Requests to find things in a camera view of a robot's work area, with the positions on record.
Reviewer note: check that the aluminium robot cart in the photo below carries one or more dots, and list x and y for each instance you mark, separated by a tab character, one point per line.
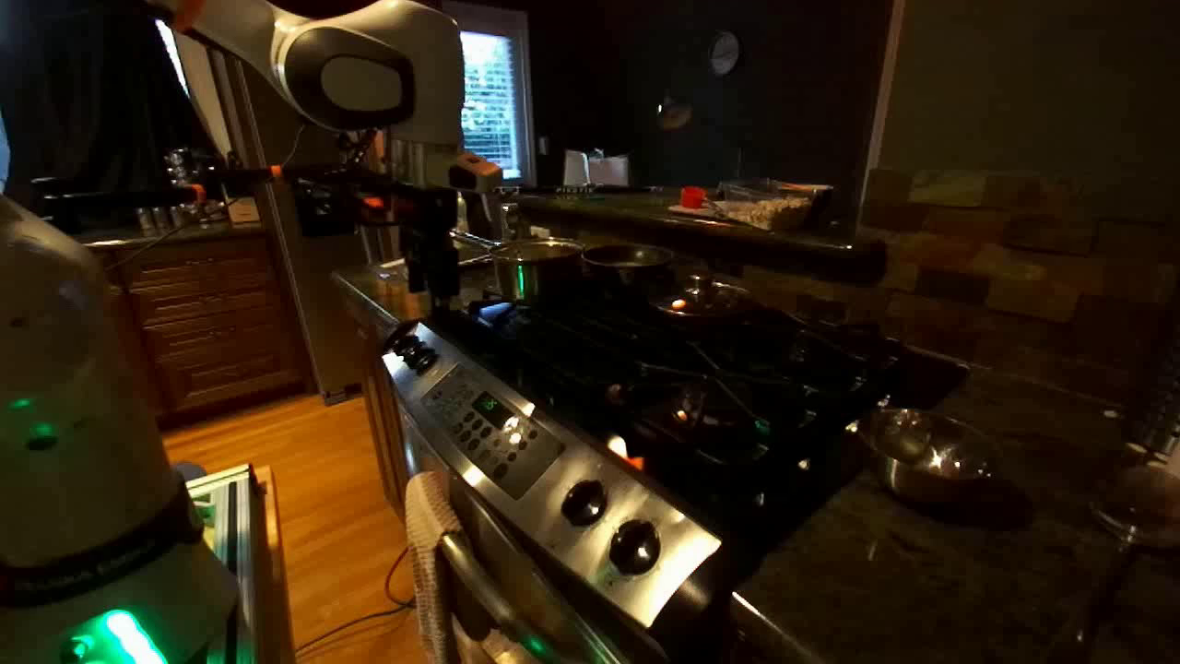
228	530

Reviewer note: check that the black rod with orange clips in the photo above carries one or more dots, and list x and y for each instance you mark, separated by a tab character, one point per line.
242	180

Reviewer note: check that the brown wooden cabinet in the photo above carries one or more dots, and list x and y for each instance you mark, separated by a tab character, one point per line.
217	327

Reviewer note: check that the red cup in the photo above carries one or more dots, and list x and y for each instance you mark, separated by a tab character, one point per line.
693	195

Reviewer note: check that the round wall clock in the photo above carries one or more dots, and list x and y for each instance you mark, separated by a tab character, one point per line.
724	51

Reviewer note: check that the white hanging towel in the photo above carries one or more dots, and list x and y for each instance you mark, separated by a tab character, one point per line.
425	519

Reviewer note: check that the stainless steel gas stove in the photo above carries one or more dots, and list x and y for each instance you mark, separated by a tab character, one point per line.
516	444

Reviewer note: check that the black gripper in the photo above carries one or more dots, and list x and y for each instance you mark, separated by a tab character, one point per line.
433	241

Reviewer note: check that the white countertop appliance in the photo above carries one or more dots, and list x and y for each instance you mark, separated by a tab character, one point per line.
596	167

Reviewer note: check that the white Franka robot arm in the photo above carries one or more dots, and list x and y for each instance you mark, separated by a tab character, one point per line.
74	408

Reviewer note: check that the bright window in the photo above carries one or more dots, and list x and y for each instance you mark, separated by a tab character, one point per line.
493	96

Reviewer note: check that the dark raised bar counter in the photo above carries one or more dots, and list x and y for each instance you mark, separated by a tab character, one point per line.
740	241

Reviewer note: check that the black stove knob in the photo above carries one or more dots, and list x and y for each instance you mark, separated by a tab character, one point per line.
584	504
636	547
425	360
407	344

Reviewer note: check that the metal ladle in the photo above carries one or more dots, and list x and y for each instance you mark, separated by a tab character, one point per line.
1146	499

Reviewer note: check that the shiny steel bowl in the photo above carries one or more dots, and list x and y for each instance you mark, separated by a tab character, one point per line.
928	463

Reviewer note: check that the black frying pan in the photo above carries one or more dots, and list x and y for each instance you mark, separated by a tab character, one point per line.
627	260

